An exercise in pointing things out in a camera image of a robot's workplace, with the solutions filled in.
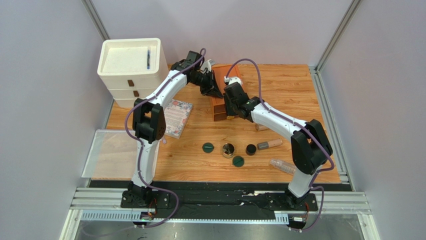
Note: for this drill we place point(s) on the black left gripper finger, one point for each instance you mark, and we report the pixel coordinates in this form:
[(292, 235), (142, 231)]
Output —
[(218, 93), (210, 92)]

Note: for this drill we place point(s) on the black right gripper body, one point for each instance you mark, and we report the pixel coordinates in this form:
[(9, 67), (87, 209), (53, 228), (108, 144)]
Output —
[(231, 101)]

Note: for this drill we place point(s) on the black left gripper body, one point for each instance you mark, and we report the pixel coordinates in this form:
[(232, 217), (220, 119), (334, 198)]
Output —
[(204, 81)]

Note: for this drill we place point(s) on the beige foundation tube grey cap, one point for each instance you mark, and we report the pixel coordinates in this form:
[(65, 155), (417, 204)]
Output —
[(269, 144)]

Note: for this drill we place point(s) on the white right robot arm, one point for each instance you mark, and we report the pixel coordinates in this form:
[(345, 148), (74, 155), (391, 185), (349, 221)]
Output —
[(310, 146)]

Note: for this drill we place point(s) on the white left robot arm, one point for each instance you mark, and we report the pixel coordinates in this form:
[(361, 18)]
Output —
[(149, 123)]

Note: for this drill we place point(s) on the floral patterned booklet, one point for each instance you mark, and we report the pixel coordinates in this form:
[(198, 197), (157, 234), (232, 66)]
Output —
[(176, 115)]

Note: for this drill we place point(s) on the gold mirrored jar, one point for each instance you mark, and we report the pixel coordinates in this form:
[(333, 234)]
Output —
[(228, 150)]

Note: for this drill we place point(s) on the dark green round lid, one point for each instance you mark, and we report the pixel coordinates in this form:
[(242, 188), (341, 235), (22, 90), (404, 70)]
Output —
[(208, 147)]

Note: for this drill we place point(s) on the blue pen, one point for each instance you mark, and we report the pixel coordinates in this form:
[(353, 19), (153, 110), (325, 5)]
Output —
[(148, 60)]

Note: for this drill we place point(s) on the white three-drawer cabinet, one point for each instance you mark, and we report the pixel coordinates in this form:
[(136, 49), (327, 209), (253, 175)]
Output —
[(123, 68)]

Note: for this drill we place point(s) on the clear plastic bottle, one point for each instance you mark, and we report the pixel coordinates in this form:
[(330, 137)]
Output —
[(283, 166)]

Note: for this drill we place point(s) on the clear plastic sheet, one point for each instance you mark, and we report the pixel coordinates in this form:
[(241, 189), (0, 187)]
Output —
[(112, 156)]

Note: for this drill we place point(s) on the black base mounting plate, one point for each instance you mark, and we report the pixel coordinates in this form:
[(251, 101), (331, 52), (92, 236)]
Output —
[(274, 201)]

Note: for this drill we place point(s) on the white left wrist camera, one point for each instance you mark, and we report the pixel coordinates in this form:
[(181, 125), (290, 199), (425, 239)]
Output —
[(208, 65)]

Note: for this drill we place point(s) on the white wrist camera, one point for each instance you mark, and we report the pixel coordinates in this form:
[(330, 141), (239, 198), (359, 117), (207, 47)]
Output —
[(231, 80), (208, 65)]

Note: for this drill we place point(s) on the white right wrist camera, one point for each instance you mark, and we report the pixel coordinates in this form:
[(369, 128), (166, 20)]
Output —
[(231, 80)]

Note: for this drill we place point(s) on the aluminium frame rail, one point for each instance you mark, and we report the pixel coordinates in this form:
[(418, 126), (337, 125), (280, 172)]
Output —
[(104, 204)]

